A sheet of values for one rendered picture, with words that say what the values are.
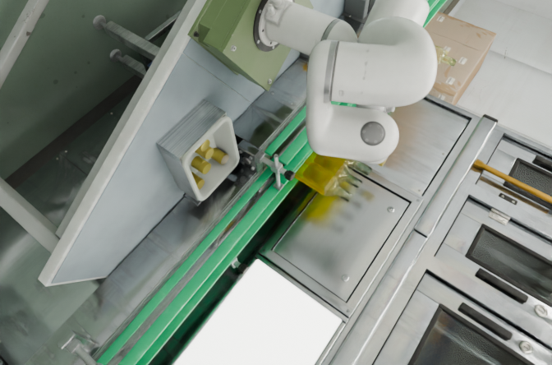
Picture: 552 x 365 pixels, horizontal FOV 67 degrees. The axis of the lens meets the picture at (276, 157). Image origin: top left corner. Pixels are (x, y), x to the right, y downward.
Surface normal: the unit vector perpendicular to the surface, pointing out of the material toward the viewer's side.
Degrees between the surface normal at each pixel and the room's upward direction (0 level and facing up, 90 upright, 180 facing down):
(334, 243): 90
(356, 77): 71
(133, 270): 90
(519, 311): 90
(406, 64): 81
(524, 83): 90
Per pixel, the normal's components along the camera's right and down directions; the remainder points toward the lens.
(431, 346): -0.05, -0.55
